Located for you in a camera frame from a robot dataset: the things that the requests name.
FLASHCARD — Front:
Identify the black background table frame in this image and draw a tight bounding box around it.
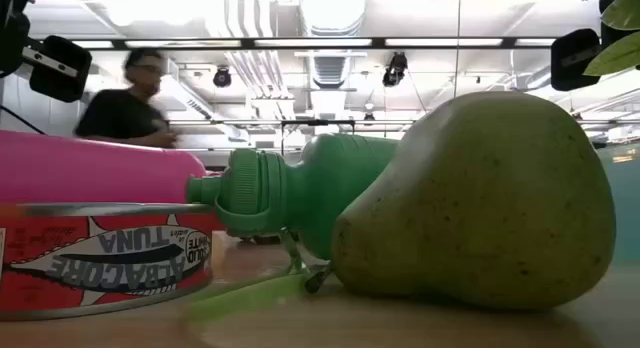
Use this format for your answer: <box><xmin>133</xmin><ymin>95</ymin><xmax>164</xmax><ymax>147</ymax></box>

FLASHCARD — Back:
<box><xmin>279</xmin><ymin>118</ymin><xmax>357</xmax><ymax>157</ymax></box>

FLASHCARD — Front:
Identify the long ceiling light bar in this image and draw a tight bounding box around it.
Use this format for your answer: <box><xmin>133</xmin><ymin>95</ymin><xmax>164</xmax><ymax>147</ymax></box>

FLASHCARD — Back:
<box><xmin>69</xmin><ymin>36</ymin><xmax>557</xmax><ymax>51</ymax></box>

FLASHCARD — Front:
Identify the pink squeeze bottle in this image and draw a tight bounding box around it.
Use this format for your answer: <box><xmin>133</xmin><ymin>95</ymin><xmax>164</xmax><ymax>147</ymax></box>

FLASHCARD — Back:
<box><xmin>0</xmin><ymin>130</ymin><xmax>207</xmax><ymax>205</ymax></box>

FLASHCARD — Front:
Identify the green speckled pear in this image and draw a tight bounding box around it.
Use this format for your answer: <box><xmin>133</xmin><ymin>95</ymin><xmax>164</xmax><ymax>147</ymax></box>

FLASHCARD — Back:
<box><xmin>304</xmin><ymin>90</ymin><xmax>617</xmax><ymax>310</ymax></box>

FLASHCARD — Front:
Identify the black ceiling spotlight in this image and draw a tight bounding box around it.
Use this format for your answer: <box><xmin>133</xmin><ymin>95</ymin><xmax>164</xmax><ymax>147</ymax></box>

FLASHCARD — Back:
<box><xmin>212</xmin><ymin>65</ymin><xmax>233</xmax><ymax>89</ymax></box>
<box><xmin>381</xmin><ymin>51</ymin><xmax>409</xmax><ymax>88</ymax></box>

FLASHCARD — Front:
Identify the ceiling vent grille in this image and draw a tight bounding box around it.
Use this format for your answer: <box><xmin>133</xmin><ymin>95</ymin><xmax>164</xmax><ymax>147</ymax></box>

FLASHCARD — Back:
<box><xmin>312</xmin><ymin>55</ymin><xmax>349</xmax><ymax>89</ymax></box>

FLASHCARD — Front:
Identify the round ventilation duct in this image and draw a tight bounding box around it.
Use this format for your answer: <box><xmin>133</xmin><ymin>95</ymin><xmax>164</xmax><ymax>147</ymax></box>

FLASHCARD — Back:
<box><xmin>299</xmin><ymin>0</ymin><xmax>369</xmax><ymax>37</ymax></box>

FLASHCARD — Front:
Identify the green squeeze bottle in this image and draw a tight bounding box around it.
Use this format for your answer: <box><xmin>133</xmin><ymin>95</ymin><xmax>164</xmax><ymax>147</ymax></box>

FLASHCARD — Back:
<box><xmin>184</xmin><ymin>132</ymin><xmax>401</xmax><ymax>324</ymax></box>

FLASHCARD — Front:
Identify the thin hanging cable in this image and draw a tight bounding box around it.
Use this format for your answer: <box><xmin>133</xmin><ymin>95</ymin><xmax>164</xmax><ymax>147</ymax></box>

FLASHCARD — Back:
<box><xmin>453</xmin><ymin>0</ymin><xmax>462</xmax><ymax>97</ymax></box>

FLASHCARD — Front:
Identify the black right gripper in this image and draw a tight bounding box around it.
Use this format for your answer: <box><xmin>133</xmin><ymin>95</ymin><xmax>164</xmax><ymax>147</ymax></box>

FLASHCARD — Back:
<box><xmin>549</xmin><ymin>0</ymin><xmax>626</xmax><ymax>93</ymax></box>

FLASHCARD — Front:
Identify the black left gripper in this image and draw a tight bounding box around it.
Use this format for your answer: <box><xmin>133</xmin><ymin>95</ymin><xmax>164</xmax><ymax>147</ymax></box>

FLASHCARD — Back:
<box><xmin>0</xmin><ymin>0</ymin><xmax>94</xmax><ymax>104</ymax></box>

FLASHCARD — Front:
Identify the red label tuna can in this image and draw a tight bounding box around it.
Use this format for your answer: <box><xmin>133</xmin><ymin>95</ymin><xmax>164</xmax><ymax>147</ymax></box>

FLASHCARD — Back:
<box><xmin>0</xmin><ymin>201</ymin><xmax>225</xmax><ymax>322</ymax></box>

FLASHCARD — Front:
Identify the person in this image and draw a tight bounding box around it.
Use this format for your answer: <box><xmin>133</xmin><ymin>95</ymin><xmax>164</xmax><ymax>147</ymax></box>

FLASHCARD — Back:
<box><xmin>73</xmin><ymin>47</ymin><xmax>180</xmax><ymax>150</ymax></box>

